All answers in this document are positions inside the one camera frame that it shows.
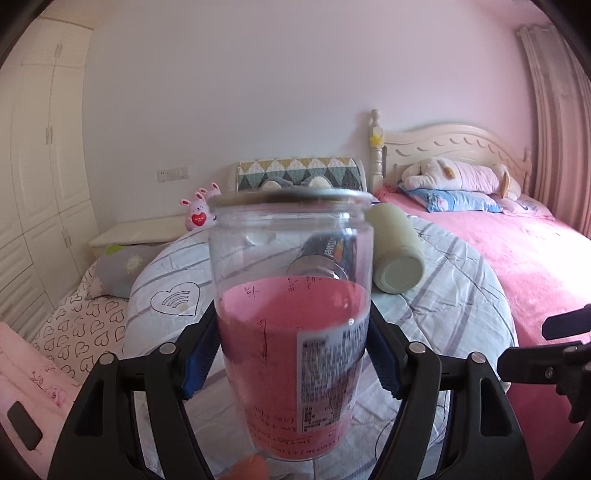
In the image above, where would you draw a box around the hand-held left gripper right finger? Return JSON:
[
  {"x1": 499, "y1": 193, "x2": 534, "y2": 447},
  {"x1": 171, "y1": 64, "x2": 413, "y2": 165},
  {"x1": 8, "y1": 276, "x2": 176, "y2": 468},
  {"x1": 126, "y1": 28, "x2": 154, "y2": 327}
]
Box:
[{"x1": 368, "y1": 302, "x2": 537, "y2": 480}]

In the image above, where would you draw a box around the grey flower pillow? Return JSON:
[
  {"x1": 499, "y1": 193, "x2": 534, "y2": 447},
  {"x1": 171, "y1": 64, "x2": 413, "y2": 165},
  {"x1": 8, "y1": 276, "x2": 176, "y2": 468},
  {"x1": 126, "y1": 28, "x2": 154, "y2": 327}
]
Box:
[{"x1": 90, "y1": 244, "x2": 168, "y2": 299}]

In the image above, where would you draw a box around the pink curtain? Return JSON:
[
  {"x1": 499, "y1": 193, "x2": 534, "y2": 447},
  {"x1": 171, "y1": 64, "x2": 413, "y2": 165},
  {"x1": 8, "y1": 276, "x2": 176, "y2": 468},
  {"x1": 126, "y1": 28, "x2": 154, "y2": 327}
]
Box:
[{"x1": 515, "y1": 23, "x2": 591, "y2": 241}]

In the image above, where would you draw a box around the pink bed blanket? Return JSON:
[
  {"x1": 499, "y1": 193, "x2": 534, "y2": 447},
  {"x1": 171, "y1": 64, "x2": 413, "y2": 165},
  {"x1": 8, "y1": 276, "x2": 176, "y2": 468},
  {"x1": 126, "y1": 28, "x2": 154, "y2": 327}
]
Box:
[{"x1": 375, "y1": 185, "x2": 591, "y2": 480}]

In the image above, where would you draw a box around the pink rabbit plush toy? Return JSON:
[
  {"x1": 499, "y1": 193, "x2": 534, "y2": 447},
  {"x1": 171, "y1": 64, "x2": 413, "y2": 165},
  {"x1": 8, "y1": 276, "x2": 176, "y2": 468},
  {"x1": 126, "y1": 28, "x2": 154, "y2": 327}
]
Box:
[{"x1": 181, "y1": 182, "x2": 223, "y2": 232}]

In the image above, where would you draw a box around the pale green cup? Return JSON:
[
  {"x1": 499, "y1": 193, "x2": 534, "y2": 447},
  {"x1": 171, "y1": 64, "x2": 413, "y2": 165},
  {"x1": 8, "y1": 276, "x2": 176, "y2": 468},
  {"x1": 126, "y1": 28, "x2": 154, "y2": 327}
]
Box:
[{"x1": 369, "y1": 202, "x2": 426, "y2": 294}]

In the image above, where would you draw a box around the heart print bed sheet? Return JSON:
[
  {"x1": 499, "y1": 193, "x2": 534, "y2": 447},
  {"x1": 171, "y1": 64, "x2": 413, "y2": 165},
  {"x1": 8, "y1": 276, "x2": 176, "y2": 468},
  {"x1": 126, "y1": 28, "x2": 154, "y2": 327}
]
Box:
[{"x1": 30, "y1": 258, "x2": 132, "y2": 379}]

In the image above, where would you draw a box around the dark printed can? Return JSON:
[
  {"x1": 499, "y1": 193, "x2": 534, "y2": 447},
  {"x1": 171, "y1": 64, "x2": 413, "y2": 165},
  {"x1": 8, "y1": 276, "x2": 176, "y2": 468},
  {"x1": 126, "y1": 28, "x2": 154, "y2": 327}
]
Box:
[{"x1": 286, "y1": 231, "x2": 357, "y2": 282}]

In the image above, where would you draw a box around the person's left hand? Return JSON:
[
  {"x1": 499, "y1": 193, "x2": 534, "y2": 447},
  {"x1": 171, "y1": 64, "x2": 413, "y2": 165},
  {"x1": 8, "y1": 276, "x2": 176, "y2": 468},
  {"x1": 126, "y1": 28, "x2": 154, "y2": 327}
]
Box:
[{"x1": 217, "y1": 455, "x2": 271, "y2": 480}]

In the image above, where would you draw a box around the white plush toy on bed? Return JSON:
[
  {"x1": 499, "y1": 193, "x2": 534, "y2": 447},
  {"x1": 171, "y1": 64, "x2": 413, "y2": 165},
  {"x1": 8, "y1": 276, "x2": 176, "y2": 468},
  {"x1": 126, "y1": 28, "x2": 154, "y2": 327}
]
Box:
[{"x1": 400, "y1": 157, "x2": 522, "y2": 201}]

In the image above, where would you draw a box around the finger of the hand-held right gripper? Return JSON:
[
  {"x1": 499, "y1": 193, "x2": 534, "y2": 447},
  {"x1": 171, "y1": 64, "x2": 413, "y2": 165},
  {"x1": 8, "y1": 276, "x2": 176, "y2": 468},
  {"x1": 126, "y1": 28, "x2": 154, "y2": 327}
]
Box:
[
  {"x1": 542, "y1": 305, "x2": 591, "y2": 342},
  {"x1": 498, "y1": 340, "x2": 591, "y2": 424}
]

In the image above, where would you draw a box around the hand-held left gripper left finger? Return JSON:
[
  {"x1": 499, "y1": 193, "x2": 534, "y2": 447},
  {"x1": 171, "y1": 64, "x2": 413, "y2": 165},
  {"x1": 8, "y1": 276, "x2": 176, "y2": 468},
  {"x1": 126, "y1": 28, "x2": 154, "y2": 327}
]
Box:
[{"x1": 46, "y1": 300, "x2": 222, "y2": 480}]

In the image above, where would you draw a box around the triangle patterned quilted cover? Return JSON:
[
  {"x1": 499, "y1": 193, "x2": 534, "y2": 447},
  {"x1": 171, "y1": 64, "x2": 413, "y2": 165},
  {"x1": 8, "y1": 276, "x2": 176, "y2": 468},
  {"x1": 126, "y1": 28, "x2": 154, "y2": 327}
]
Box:
[{"x1": 236, "y1": 157, "x2": 366, "y2": 193}]

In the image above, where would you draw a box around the clear plastic cup pink label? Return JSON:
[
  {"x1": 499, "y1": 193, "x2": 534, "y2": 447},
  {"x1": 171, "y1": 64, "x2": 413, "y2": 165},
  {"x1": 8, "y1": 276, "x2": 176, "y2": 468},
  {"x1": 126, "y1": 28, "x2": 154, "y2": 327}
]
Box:
[{"x1": 207, "y1": 188, "x2": 376, "y2": 462}]

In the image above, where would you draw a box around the pink floral quilt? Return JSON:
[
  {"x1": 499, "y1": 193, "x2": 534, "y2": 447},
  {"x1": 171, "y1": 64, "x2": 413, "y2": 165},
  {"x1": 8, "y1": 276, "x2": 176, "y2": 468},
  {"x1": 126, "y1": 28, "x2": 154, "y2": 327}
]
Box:
[{"x1": 0, "y1": 321, "x2": 84, "y2": 462}]

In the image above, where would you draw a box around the white bedside table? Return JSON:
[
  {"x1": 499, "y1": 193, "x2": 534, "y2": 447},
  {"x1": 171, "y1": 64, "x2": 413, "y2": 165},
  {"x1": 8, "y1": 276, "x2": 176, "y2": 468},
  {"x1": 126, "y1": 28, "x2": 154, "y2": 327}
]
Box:
[{"x1": 89, "y1": 217, "x2": 191, "y2": 257}]

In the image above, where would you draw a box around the white wardrobe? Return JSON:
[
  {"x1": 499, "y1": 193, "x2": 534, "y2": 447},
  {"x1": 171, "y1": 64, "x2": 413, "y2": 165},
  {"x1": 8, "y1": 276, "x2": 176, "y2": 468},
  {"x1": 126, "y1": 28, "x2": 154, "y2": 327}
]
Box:
[{"x1": 0, "y1": 13, "x2": 100, "y2": 340}]

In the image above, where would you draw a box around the cream wooden bed headboard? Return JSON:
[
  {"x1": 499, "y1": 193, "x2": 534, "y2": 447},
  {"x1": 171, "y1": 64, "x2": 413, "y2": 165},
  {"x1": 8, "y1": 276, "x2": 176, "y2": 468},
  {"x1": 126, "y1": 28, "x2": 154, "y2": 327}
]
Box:
[{"x1": 368, "y1": 109, "x2": 533, "y2": 191}]

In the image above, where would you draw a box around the blue printed pillow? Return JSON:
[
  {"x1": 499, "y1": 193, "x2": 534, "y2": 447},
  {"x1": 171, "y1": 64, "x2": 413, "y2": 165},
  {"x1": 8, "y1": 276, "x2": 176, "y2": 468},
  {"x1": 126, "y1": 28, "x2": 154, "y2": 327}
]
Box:
[{"x1": 398, "y1": 184, "x2": 504, "y2": 214}]

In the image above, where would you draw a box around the small black flat object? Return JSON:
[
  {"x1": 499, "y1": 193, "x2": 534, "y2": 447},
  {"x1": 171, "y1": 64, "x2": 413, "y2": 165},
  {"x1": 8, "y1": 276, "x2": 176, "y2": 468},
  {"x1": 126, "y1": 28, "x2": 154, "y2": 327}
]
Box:
[{"x1": 6, "y1": 401, "x2": 44, "y2": 451}]

